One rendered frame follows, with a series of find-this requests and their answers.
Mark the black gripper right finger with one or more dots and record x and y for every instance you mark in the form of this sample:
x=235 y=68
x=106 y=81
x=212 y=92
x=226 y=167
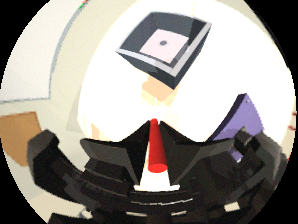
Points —
x=182 y=153

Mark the red tapered peg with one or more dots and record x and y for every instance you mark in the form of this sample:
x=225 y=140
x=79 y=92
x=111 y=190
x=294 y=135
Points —
x=156 y=163

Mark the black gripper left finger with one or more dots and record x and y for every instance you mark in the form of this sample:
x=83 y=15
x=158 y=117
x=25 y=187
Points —
x=130 y=152

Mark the white square plate with hole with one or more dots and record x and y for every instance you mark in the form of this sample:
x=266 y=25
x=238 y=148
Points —
x=166 y=47

